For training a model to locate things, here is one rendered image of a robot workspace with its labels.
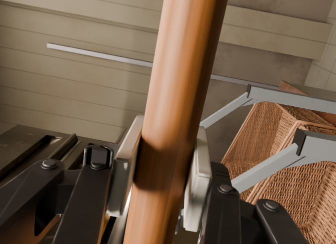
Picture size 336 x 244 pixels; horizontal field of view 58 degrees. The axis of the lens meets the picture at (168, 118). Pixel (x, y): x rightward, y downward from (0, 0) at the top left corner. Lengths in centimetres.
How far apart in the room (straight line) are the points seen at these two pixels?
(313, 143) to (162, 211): 47
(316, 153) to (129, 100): 260
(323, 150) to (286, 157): 6
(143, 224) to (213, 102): 287
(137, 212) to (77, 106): 309
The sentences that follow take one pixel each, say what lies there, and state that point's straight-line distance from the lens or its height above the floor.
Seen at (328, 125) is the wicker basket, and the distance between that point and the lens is 126.
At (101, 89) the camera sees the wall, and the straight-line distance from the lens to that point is 312.
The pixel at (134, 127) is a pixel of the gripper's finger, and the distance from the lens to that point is 17.
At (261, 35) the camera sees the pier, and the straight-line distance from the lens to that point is 280.
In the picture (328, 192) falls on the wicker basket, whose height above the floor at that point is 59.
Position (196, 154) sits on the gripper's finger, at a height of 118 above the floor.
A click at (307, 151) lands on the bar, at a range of 61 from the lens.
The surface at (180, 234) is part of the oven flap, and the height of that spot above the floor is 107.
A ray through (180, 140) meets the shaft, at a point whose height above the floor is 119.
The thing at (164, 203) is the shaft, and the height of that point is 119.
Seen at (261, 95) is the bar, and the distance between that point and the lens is 106.
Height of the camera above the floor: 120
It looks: level
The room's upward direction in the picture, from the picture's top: 79 degrees counter-clockwise
